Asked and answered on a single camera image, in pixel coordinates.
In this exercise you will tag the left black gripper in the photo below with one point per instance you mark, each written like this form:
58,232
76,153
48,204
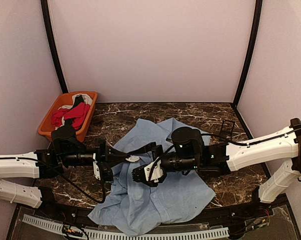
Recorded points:
104,156

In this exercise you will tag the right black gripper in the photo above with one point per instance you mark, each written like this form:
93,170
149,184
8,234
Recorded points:
155,150

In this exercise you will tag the light blue shirt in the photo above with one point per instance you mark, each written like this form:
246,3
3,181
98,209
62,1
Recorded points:
137,208

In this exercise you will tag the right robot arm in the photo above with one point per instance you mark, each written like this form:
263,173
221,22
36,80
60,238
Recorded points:
283,144

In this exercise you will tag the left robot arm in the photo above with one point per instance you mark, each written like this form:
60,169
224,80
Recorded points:
24,166

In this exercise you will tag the black brooch holder stand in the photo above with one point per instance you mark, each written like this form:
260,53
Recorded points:
227,128

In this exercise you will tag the orange plastic basket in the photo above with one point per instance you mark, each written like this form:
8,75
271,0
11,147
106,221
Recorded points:
65,101

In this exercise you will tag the red cloth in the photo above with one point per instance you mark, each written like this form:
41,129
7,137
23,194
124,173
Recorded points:
74,116

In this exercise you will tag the dark green cloth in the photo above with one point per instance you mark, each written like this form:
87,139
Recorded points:
77,99

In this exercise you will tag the white cloth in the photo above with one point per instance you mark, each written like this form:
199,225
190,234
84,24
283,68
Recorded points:
88,100

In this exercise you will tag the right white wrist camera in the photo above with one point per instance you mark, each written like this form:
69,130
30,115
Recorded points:
154,173

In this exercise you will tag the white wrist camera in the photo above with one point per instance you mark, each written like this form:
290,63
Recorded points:
96,169
154,173

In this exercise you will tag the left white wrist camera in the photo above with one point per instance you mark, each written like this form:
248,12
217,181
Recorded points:
96,169

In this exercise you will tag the white perforated cable tray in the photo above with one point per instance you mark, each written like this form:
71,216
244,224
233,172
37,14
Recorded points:
104,232

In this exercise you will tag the black left frame pole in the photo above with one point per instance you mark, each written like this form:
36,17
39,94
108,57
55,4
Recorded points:
52,45

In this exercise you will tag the black frame pole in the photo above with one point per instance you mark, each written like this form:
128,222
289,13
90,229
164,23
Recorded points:
249,52
52,45

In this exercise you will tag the black right frame pole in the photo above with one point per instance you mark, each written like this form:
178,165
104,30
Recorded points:
249,52

